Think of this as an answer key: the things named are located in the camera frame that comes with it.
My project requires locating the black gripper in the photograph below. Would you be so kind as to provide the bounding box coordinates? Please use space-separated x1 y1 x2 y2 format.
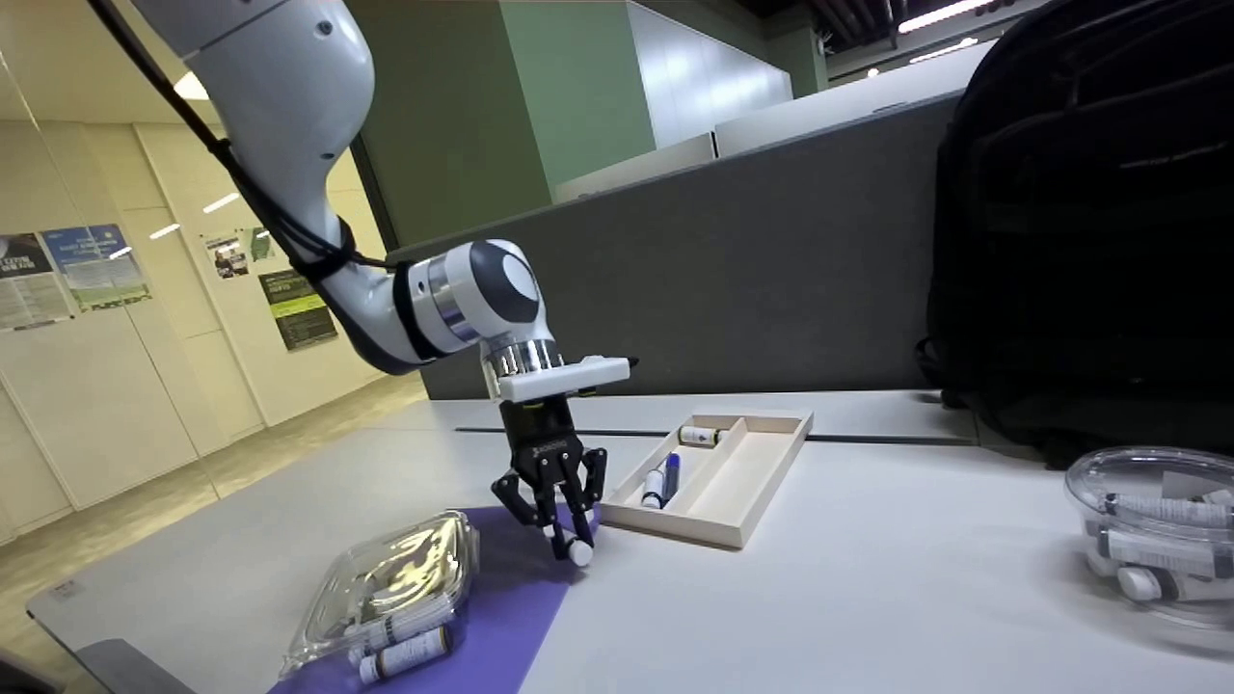
490 396 604 550

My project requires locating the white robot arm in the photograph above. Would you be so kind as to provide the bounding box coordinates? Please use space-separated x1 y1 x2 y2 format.
87 0 629 568

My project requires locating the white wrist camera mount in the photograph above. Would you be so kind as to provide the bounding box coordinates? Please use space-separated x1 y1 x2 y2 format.
482 341 631 404

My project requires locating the black backpack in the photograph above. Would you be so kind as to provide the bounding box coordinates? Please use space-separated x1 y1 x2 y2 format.
917 0 1234 468

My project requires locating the clear plastic clamshell tray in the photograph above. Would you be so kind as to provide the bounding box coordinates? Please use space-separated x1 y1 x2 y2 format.
278 513 478 694

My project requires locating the wooden two-compartment box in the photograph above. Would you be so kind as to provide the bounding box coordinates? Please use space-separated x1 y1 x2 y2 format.
600 412 812 550

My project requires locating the small white bottle compartment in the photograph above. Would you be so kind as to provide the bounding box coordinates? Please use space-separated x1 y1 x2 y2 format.
680 426 722 449
566 538 598 570

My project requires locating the purple paper sheet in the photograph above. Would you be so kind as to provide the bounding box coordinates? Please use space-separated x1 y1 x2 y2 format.
270 507 586 694

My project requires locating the blue marker pen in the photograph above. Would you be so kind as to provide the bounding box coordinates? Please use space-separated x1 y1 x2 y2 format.
640 455 680 508

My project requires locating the clear round plastic container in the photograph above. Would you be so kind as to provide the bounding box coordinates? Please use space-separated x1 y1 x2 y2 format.
1066 445 1234 651

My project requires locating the grey desk partition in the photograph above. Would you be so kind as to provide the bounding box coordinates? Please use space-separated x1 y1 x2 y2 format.
422 52 1017 400

